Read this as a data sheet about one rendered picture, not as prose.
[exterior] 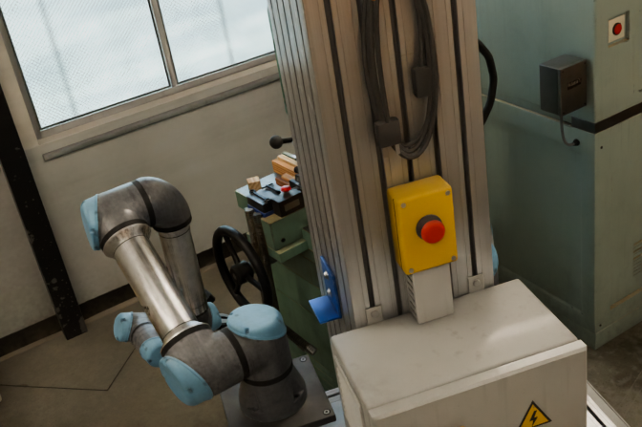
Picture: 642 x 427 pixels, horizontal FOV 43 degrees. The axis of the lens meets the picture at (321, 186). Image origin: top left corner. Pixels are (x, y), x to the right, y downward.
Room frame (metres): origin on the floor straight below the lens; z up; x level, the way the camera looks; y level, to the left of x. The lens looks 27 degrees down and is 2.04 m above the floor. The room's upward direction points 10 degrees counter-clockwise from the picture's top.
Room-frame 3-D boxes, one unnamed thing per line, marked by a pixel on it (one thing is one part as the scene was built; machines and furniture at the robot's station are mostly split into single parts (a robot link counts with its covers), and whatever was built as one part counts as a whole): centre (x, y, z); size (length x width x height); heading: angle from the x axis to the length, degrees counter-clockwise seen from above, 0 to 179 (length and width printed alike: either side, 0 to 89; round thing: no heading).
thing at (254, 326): (1.40, 0.19, 0.98); 0.13 x 0.12 x 0.14; 119
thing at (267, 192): (2.03, 0.13, 0.99); 0.13 x 0.11 x 0.06; 32
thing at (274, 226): (2.03, 0.14, 0.92); 0.15 x 0.13 x 0.09; 32
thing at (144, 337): (1.68, 0.47, 0.82); 0.11 x 0.11 x 0.08; 29
